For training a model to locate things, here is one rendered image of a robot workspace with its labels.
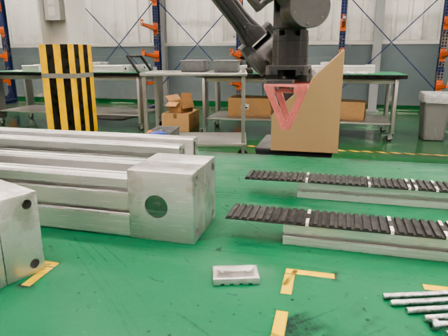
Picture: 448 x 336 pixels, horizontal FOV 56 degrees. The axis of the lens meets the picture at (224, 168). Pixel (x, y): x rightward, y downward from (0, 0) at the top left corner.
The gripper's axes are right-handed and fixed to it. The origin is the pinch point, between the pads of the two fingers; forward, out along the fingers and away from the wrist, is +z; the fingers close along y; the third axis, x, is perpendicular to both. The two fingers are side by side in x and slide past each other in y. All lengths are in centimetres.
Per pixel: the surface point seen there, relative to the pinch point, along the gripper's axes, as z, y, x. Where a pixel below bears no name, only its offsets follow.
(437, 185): 9.7, 0.0, 24.4
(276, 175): 9.8, -0.3, -1.7
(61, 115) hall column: 43, -254, -220
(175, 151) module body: 5.1, 4.7, -18.6
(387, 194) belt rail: 11.1, 2.4, 16.6
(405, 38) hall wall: -30, -747, 128
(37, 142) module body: 4.9, 4.1, -46.4
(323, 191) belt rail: 11.5, 1.6, 6.5
